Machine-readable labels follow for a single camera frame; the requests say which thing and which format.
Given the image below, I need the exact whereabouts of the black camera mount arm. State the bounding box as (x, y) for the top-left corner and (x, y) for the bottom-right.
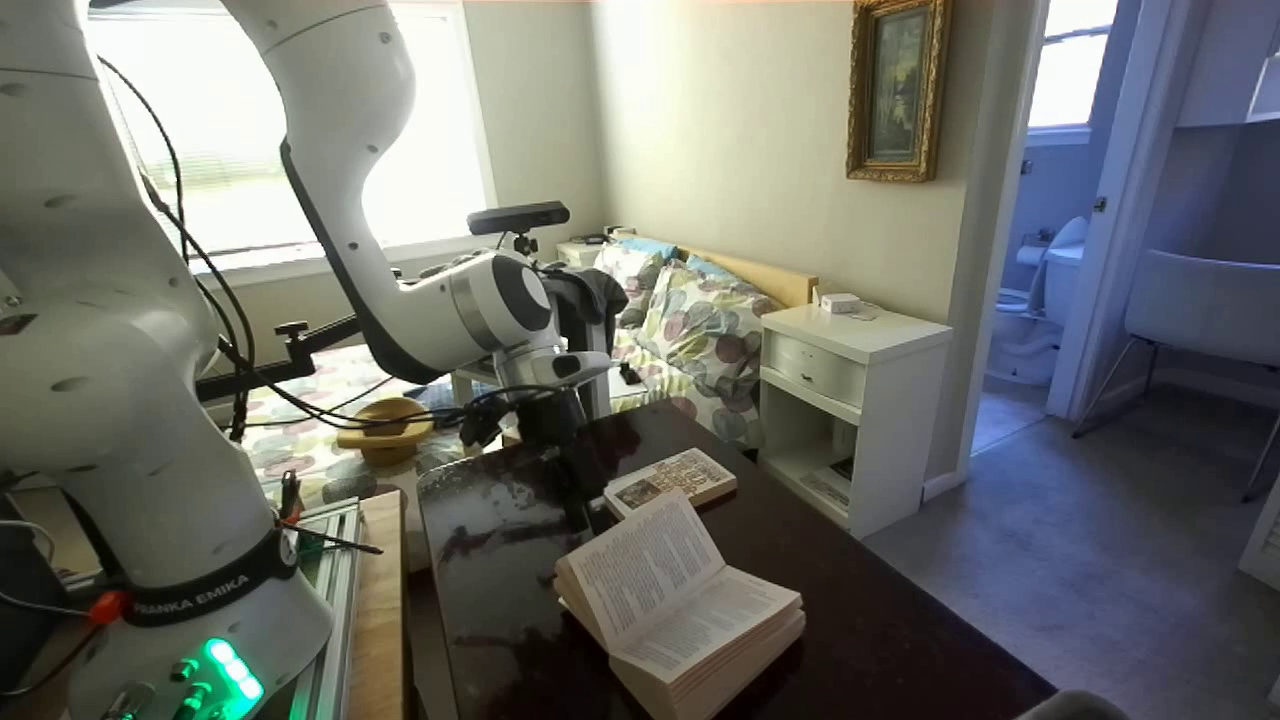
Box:
(198, 230), (536, 402)

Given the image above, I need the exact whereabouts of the white nightstand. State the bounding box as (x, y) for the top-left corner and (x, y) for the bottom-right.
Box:
(757, 299), (958, 545)

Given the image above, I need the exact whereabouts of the white toilet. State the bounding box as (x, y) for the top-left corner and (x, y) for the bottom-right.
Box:
(991, 215), (1096, 390)

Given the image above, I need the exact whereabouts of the red black clamp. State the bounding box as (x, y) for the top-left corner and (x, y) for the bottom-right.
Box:
(278, 466), (387, 554)

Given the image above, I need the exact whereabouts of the floral bedspread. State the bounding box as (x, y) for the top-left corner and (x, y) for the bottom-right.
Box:
(237, 230), (793, 503)

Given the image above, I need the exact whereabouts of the large bright window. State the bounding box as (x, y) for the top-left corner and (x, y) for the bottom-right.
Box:
(77, 0), (496, 276)

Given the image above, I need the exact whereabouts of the white door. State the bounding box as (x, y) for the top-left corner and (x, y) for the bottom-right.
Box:
(1044, 0), (1211, 428)

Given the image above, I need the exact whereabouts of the wooden headboard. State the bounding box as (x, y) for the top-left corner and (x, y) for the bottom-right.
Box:
(694, 245), (819, 310)

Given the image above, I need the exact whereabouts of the black stereo camera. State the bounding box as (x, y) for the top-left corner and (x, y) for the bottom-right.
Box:
(463, 197), (576, 238)

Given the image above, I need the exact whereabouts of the thick black cable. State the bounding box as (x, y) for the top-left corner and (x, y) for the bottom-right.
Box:
(93, 51), (403, 443)

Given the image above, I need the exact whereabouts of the yellow bowl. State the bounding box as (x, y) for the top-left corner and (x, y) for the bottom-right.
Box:
(332, 395), (439, 466)

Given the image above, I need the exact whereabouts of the wooden board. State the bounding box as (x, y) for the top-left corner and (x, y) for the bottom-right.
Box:
(349, 486), (410, 720)

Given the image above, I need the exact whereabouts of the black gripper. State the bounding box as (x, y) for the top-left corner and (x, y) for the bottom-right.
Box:
(524, 385), (607, 524)

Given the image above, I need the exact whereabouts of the red knob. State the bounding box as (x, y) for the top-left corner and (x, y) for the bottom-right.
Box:
(84, 585), (131, 630)

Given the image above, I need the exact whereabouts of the Old Neighborhood hardcover book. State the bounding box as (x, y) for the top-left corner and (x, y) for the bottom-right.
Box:
(602, 443), (742, 524)

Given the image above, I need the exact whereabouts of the gold framed painting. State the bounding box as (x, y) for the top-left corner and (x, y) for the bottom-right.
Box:
(845, 0), (952, 189)

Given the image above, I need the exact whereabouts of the thick paperback book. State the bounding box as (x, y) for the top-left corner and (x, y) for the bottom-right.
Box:
(551, 486), (811, 720)

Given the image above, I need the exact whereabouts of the small bathroom window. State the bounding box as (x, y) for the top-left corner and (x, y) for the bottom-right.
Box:
(1024, 0), (1118, 133)

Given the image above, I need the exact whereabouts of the white stool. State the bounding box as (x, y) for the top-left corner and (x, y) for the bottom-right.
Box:
(448, 334), (617, 420)

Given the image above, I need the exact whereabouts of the aluminium rail frame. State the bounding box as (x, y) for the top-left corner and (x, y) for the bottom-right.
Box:
(286, 492), (370, 720)

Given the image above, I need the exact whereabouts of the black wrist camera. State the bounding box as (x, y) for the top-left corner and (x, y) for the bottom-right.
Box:
(458, 388), (528, 450)

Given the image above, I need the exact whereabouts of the white bathtub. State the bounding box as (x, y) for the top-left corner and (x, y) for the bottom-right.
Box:
(1122, 245), (1280, 374)

